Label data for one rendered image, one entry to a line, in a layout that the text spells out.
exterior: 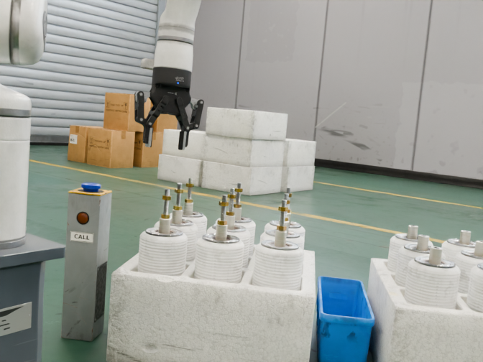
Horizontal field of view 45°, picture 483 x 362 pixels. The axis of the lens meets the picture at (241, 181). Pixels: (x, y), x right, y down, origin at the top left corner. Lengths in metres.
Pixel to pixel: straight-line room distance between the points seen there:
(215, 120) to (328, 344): 2.78
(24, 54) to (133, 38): 6.72
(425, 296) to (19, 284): 0.71
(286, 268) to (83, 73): 6.04
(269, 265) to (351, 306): 0.43
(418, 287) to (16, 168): 0.74
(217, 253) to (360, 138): 5.52
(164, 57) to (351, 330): 0.65
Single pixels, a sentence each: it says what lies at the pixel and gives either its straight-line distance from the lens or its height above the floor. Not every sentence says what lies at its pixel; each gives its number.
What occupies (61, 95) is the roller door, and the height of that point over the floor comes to 0.56.
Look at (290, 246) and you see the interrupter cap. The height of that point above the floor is 0.25.
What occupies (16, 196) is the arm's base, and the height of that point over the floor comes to 0.37.
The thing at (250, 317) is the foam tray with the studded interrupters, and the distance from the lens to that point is 1.12.
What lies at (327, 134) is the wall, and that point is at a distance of 6.77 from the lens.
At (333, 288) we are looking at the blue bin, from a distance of 1.49.
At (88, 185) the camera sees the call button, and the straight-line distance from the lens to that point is 1.25.
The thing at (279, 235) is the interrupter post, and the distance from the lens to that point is 1.15.
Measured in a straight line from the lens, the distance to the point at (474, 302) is 1.20.
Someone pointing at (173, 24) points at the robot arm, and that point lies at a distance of 1.15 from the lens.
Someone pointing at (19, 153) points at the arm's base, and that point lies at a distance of 0.81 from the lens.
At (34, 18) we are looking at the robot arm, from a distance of 0.80.
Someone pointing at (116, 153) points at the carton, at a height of 0.12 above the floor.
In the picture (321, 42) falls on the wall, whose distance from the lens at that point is 6.93.
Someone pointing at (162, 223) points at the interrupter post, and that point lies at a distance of 1.18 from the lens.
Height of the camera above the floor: 0.50
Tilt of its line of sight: 6 degrees down
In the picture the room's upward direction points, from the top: 5 degrees clockwise
